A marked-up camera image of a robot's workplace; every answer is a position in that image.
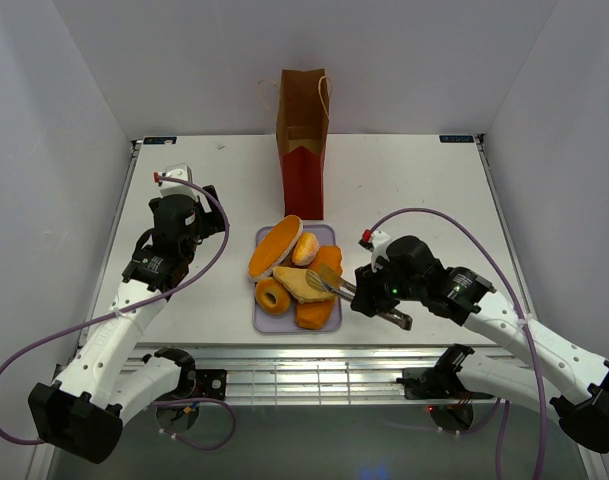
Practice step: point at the left blue label sticker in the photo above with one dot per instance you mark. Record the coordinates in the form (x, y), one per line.
(160, 140)

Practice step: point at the red brown paper bag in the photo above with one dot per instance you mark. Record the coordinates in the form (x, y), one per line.
(302, 122)

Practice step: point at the right blue label sticker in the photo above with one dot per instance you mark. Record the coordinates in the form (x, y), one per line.
(456, 139)

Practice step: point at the ring donut bread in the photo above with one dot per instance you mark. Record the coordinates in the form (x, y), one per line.
(272, 297)

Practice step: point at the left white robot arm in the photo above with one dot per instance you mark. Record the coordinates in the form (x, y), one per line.
(85, 408)

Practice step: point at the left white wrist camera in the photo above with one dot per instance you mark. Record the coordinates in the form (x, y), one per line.
(172, 181)

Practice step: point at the tan bread slice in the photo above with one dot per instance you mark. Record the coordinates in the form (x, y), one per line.
(294, 280)

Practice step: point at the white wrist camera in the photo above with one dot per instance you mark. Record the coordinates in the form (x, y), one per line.
(172, 181)
(376, 242)

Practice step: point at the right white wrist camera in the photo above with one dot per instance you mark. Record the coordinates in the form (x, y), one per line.
(376, 242)

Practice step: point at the aluminium frame rail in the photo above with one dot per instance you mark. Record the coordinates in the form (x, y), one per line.
(324, 414)

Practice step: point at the lilac plastic tray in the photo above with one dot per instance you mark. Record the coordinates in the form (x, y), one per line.
(286, 323)

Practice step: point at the blue label sticker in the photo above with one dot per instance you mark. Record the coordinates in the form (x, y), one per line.
(456, 139)
(160, 140)

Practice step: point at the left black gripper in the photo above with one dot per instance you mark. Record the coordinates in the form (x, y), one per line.
(214, 220)

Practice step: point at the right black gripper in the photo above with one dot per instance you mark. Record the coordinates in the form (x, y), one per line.
(367, 283)

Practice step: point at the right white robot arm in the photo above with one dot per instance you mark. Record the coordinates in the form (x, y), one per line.
(568, 382)

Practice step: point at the long oval orange bread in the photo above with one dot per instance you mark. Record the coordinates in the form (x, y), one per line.
(274, 247)

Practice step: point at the small round sugared bun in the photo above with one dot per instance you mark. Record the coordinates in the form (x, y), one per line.
(305, 249)

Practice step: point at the orange loaf bread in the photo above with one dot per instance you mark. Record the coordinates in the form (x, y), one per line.
(314, 316)

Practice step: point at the metal tongs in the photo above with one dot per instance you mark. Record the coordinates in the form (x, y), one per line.
(327, 280)

